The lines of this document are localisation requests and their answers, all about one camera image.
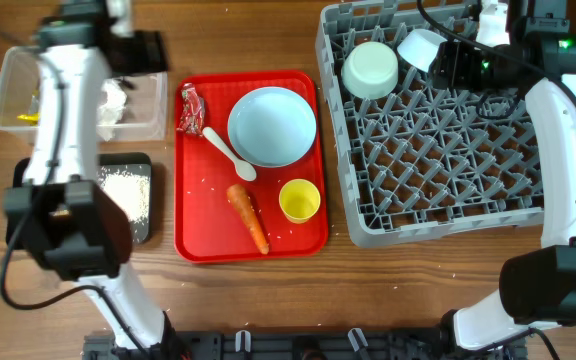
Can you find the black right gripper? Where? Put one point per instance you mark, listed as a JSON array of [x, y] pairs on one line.
[[450, 64]]

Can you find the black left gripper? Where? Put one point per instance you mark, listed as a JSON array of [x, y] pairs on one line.
[[134, 62]]

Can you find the light blue bowl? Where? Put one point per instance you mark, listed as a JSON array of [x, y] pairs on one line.
[[420, 48]]

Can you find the white tissue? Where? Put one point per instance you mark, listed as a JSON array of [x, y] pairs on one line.
[[111, 109]]

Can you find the red foil snack wrapper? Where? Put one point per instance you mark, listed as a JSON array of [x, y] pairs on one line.
[[192, 116]]

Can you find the mint green bowl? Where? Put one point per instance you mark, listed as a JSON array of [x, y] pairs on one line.
[[370, 71]]

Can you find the yellow foil wrapper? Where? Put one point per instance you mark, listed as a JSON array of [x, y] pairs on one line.
[[32, 115]]

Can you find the pile of white rice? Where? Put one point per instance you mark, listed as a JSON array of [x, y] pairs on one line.
[[130, 191]]

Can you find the light blue plate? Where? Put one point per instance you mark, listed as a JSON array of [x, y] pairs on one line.
[[272, 127]]

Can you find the white plastic spoon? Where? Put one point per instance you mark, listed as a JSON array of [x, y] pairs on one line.
[[242, 168]]

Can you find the orange carrot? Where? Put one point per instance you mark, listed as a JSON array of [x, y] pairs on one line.
[[241, 202]]

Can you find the yellow plastic cup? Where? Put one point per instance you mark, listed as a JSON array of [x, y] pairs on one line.
[[299, 200]]

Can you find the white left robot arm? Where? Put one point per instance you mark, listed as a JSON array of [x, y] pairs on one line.
[[60, 215]]

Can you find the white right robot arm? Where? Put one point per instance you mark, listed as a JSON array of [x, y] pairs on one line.
[[537, 290]]

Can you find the grey dishwasher rack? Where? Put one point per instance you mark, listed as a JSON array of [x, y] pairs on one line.
[[422, 163]]

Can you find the black tray bin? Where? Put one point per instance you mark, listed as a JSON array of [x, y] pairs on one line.
[[138, 163]]

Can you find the clear plastic bin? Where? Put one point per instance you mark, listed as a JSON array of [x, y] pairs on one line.
[[143, 119]]

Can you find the red serving tray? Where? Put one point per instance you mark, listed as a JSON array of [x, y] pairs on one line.
[[207, 229]]

